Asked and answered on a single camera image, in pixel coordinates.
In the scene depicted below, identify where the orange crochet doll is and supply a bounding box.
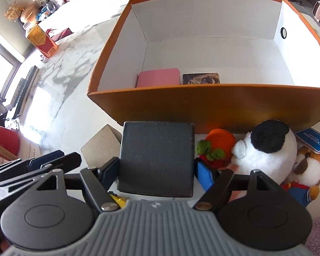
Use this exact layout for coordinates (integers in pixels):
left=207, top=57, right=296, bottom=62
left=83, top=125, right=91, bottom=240
left=196, top=129, right=236, bottom=169

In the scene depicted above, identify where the brown cardboard box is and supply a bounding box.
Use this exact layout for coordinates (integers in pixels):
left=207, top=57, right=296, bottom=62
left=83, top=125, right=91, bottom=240
left=81, top=124, right=122, bottom=168

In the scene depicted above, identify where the dark grey square box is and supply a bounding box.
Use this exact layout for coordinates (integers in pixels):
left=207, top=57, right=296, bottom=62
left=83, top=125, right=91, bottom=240
left=117, top=121, right=195, bottom=198

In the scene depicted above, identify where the brown dog plush toy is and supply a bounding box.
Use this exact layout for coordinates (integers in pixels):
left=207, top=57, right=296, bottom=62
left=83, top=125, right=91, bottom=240
left=281, top=146, right=320, bottom=207

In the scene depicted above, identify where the red cylindrical bin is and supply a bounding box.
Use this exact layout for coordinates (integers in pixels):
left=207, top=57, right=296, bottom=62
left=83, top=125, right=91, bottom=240
left=0, top=126, right=19, bottom=161

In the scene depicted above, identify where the white black plush toy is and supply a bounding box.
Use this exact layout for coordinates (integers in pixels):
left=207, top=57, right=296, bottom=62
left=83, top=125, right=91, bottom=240
left=231, top=120, right=297, bottom=184

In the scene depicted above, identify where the black keyboard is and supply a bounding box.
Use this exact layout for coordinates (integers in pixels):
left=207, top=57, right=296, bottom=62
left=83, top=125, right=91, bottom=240
left=12, top=65, right=39, bottom=119

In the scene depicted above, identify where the dark picture card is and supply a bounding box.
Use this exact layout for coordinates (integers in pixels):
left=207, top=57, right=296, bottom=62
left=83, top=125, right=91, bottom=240
left=182, top=73, right=220, bottom=84

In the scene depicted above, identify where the pink case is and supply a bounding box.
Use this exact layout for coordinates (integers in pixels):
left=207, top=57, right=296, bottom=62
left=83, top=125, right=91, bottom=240
left=136, top=68, right=180, bottom=88

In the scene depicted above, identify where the orange storage box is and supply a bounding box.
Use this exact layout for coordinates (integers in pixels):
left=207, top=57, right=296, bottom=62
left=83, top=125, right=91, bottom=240
left=87, top=0, right=320, bottom=134

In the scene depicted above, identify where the yellow red carton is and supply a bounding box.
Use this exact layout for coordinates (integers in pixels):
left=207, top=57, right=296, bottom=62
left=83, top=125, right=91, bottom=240
left=25, top=24, right=58, bottom=58

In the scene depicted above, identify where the red book stack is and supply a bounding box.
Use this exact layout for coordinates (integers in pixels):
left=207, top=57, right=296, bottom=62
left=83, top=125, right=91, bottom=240
left=51, top=28, right=73, bottom=42

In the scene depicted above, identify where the orange gourd vase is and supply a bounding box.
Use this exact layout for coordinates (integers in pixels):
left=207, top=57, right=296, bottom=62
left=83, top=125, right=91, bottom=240
left=20, top=4, right=40, bottom=24

